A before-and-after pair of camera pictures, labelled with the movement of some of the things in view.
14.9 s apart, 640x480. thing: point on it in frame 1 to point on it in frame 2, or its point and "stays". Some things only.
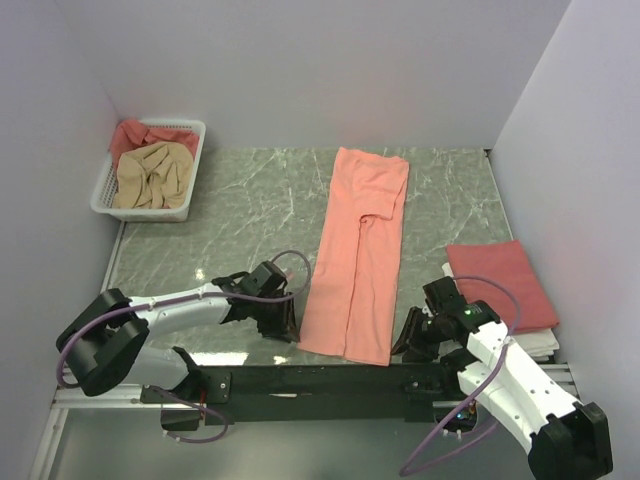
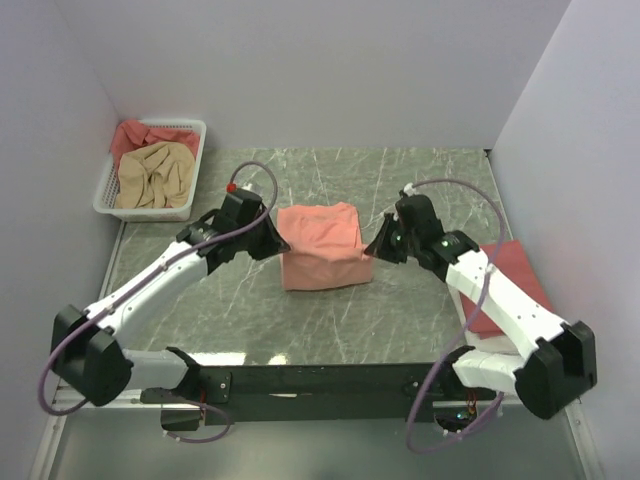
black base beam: x=313 y=393 stays
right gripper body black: x=424 y=332 to x=394 y=243
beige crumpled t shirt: x=153 y=177 stays
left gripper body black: x=273 y=318 to x=260 y=241
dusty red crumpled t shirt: x=133 y=134 stays
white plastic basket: x=102 y=199 stays
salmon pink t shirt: x=352 y=307 to x=325 y=247
